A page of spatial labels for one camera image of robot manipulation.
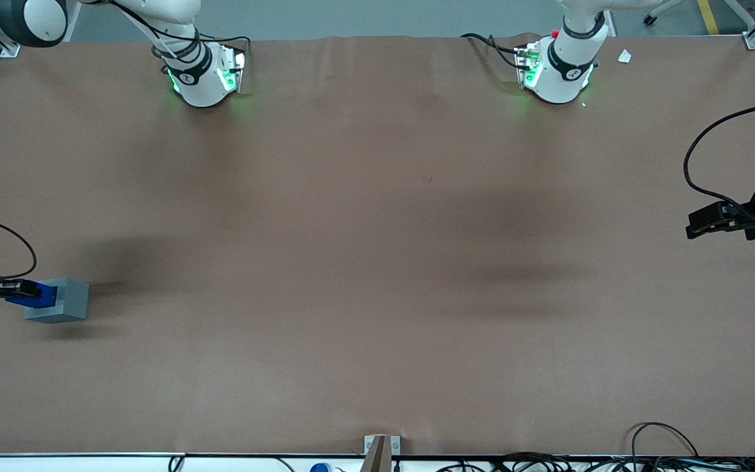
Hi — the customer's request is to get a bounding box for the blue plastic part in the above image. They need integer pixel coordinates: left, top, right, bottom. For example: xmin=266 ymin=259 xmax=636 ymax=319
xmin=4 ymin=280 xmax=59 ymax=310

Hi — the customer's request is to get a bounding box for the gray square hollow base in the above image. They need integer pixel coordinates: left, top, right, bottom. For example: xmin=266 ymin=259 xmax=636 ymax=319
xmin=24 ymin=277 xmax=90 ymax=325

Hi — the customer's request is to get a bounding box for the white leg with caster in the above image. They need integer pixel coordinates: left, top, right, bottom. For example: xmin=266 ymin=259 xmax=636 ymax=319
xmin=642 ymin=0 xmax=687 ymax=28

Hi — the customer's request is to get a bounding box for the brown paper table cover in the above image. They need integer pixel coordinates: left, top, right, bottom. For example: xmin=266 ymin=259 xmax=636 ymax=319
xmin=0 ymin=33 xmax=755 ymax=457

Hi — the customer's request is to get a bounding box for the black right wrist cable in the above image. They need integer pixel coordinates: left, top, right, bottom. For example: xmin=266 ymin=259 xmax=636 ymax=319
xmin=0 ymin=222 xmax=39 ymax=283

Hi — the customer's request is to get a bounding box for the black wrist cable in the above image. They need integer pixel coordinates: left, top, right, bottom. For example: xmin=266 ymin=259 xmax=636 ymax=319
xmin=683 ymin=98 xmax=755 ymax=220
xmin=0 ymin=222 xmax=39 ymax=283

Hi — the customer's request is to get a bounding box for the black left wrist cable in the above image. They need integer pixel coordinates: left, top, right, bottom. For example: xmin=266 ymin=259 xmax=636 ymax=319
xmin=683 ymin=98 xmax=755 ymax=220

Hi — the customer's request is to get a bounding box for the black arched cable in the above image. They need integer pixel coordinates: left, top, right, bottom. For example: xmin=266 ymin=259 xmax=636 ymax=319
xmin=631 ymin=422 xmax=700 ymax=460

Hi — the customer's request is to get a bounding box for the black left base cable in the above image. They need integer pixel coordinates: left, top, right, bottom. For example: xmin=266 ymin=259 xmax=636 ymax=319
xmin=461 ymin=33 xmax=530 ymax=70

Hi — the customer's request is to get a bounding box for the black base cable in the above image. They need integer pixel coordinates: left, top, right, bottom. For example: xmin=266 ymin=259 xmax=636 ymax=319
xmin=461 ymin=33 xmax=530 ymax=70
xmin=115 ymin=0 xmax=252 ymax=63

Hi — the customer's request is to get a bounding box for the black cable tangle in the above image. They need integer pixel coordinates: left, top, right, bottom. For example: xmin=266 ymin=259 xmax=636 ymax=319
xmin=435 ymin=451 xmax=755 ymax=472

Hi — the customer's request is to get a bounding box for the black right base cable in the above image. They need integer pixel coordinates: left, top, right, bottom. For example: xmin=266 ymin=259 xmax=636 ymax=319
xmin=115 ymin=0 xmax=252 ymax=63

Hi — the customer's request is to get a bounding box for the gray metal bracket with post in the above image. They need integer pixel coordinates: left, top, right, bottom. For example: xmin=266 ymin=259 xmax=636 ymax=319
xmin=364 ymin=435 xmax=402 ymax=472

